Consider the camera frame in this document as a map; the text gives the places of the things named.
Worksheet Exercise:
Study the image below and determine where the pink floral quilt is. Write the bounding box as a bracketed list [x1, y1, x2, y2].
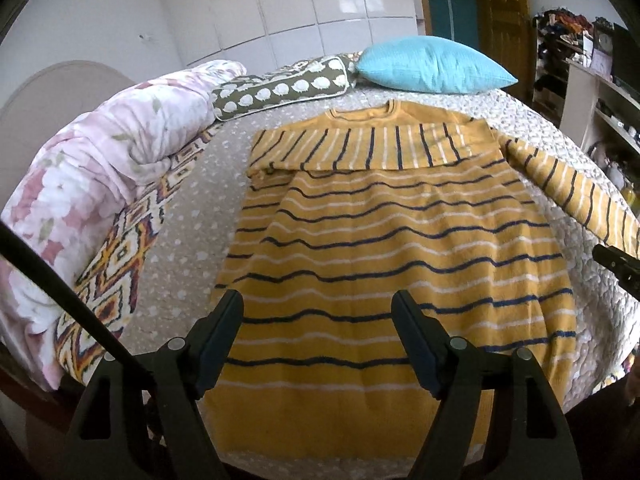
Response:
[0, 60, 247, 391]

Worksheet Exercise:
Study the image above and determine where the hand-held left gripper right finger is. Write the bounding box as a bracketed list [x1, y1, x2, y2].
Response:
[390, 290, 583, 480]

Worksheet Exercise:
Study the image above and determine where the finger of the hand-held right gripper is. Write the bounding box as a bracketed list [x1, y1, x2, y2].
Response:
[593, 244, 640, 301]

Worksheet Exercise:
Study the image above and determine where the beige arched headboard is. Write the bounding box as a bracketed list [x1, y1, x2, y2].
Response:
[0, 60, 143, 196]

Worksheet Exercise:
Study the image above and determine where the yellow striped sweater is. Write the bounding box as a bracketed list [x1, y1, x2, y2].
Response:
[202, 101, 640, 456]

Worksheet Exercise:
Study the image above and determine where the green curtain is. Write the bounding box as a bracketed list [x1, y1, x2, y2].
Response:
[425, 0, 476, 48]

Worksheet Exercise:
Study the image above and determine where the olive dotted pillow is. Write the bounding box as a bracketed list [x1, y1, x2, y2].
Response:
[210, 55, 357, 122]

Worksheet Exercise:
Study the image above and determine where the white shelf unit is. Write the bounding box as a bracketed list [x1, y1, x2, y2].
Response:
[557, 57, 640, 161]

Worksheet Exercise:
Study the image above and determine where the bed with dotted cover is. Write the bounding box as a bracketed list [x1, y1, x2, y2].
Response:
[54, 50, 640, 471]

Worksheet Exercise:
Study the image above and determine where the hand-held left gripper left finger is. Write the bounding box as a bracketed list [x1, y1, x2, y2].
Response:
[62, 290, 245, 480]

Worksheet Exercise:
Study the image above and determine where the white glossy wardrobe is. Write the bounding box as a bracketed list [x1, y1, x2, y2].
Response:
[175, 0, 426, 68]

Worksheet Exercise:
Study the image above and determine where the wooden door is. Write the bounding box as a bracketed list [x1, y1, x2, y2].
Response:
[472, 0, 533, 91]

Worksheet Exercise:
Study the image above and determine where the light blue pillow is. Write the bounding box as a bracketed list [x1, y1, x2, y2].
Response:
[353, 36, 519, 95]

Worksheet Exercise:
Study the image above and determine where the geometric patterned blanket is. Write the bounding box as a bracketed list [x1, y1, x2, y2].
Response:
[54, 122, 223, 383]

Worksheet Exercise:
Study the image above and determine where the black cable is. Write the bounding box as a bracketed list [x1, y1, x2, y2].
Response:
[0, 220, 166, 441]

